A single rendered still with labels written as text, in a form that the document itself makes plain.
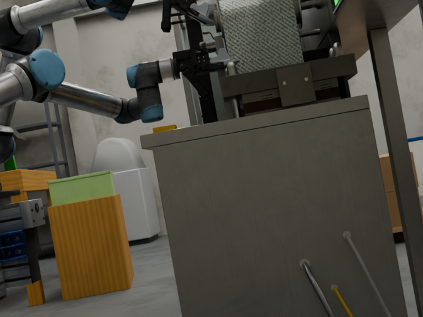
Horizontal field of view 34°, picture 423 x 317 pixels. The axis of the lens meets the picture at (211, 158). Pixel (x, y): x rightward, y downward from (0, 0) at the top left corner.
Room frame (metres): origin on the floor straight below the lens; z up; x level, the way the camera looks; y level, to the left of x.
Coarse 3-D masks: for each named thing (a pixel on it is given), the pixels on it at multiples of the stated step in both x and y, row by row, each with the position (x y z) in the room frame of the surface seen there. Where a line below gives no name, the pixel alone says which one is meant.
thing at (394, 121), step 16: (368, 32) 2.36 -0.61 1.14; (384, 32) 2.33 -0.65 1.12; (384, 48) 2.33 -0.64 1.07; (384, 64) 2.33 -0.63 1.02; (384, 80) 2.33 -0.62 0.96; (384, 96) 2.34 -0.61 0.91; (384, 112) 2.34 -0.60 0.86; (400, 112) 2.33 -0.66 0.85; (384, 128) 2.39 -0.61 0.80; (400, 128) 2.33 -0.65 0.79; (400, 144) 2.33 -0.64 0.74; (400, 160) 2.33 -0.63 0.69; (400, 176) 2.33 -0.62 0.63; (400, 192) 2.34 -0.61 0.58; (416, 192) 2.33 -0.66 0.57; (400, 208) 2.36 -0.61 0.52; (416, 208) 2.33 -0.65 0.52; (416, 224) 2.33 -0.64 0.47; (416, 240) 2.33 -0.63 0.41; (416, 256) 2.33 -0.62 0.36; (416, 272) 2.34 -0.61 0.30; (416, 288) 2.34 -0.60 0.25; (416, 304) 2.39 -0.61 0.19
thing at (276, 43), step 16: (224, 32) 2.22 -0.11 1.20; (240, 32) 2.22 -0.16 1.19; (256, 32) 2.22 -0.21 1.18; (272, 32) 2.22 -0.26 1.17; (288, 32) 2.22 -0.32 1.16; (240, 48) 2.22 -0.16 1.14; (256, 48) 2.22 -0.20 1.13; (272, 48) 2.22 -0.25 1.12; (288, 48) 2.22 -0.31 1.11; (240, 64) 2.22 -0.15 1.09; (256, 64) 2.22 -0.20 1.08; (272, 64) 2.22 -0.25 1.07; (288, 64) 2.22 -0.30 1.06
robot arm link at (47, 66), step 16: (16, 64) 1.91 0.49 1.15; (32, 64) 1.90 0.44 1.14; (48, 64) 1.94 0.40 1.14; (0, 80) 1.88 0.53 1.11; (16, 80) 1.90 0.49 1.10; (32, 80) 1.91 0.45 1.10; (48, 80) 1.93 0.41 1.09; (0, 96) 1.86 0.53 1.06; (16, 96) 1.91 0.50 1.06; (32, 96) 1.94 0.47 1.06
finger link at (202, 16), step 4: (192, 4) 2.24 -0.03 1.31; (196, 4) 2.24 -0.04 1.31; (200, 4) 2.24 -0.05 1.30; (204, 4) 2.24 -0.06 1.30; (208, 4) 2.24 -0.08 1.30; (196, 8) 2.24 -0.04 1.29; (200, 8) 2.24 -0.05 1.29; (204, 8) 2.24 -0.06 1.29; (208, 8) 2.24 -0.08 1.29; (188, 12) 2.24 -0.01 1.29; (200, 12) 2.24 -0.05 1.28; (204, 12) 2.24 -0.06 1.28; (196, 16) 2.23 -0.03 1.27; (200, 16) 2.23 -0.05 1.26; (204, 16) 2.23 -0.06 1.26; (204, 20) 2.24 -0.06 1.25; (208, 20) 2.24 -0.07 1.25
